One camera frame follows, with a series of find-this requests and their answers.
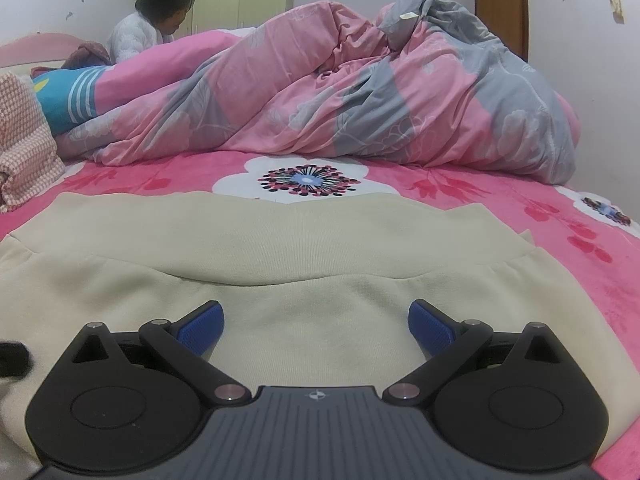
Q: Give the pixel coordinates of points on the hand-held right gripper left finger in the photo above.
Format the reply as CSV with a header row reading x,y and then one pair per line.
x,y
200,330

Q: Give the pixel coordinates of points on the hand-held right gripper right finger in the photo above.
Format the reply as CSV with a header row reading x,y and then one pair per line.
x,y
431,329

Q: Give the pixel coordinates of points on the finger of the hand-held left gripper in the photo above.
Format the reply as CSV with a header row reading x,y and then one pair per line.
x,y
14,360

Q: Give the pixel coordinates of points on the beige jacket with black trim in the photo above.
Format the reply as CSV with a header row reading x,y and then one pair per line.
x,y
300,250

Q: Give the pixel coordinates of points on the pink floral bed sheet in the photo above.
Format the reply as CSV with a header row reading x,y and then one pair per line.
x,y
450,185

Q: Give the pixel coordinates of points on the pink white checked blanket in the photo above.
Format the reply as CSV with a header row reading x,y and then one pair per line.
x,y
22,145

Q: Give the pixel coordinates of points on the blue striped pillow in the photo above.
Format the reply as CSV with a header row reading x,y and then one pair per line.
x,y
60,100

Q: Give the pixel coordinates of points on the pink grey floral duvet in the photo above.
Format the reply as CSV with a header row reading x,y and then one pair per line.
x,y
325,85

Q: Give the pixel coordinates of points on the maroon cloth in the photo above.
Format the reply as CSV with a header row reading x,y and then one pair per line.
x,y
90,55

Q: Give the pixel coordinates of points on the pink white headboard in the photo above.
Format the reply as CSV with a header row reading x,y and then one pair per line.
x,y
30,47

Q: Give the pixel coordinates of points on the brown wooden door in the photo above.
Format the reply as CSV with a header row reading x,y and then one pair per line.
x,y
500,5

